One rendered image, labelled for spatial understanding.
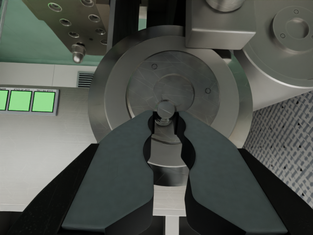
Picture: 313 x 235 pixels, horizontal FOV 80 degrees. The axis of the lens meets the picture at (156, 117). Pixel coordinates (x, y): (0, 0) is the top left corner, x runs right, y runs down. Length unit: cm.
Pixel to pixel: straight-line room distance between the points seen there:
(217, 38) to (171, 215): 43
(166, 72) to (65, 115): 42
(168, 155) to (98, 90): 8
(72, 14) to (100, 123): 33
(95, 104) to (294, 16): 21
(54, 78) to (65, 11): 292
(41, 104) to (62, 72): 279
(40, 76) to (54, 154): 297
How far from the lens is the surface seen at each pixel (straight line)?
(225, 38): 17
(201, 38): 17
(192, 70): 16
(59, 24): 51
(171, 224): 53
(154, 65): 16
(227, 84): 18
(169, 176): 16
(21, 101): 60
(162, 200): 51
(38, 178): 57
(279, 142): 34
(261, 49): 22
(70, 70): 331
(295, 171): 32
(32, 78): 353
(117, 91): 16
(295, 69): 23
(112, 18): 21
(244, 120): 18
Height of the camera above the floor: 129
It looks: 9 degrees down
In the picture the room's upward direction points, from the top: 178 degrees counter-clockwise
